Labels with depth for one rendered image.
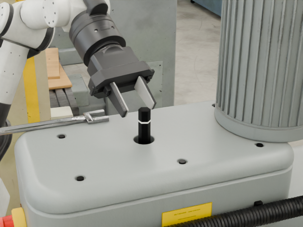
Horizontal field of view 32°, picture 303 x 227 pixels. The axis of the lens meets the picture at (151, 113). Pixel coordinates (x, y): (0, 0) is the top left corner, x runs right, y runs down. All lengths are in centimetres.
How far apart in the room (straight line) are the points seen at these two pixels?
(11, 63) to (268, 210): 69
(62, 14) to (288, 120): 45
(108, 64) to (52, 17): 16
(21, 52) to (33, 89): 145
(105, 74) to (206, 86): 511
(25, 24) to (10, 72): 13
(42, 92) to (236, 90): 190
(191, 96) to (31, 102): 321
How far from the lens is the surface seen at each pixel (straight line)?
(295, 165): 115
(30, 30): 125
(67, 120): 100
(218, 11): 851
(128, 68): 94
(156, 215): 87
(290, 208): 95
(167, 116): 102
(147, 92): 94
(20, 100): 274
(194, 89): 591
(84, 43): 97
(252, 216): 92
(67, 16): 102
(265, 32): 88
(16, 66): 129
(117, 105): 92
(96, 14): 100
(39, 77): 271
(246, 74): 91
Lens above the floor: 234
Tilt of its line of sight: 26 degrees down
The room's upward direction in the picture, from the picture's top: straight up
